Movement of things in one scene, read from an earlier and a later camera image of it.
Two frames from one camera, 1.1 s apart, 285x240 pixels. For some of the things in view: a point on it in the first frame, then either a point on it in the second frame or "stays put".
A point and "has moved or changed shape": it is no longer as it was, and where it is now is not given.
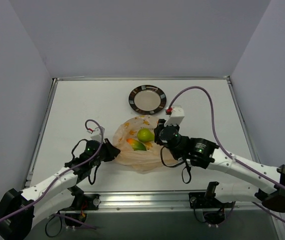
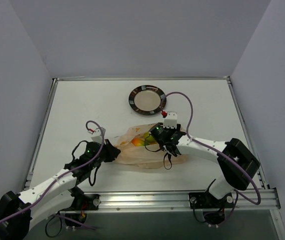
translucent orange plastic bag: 142,161 has moved or changed shape
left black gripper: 107,152 stays put
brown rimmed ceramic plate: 147,99 stays put
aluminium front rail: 162,201 stays put
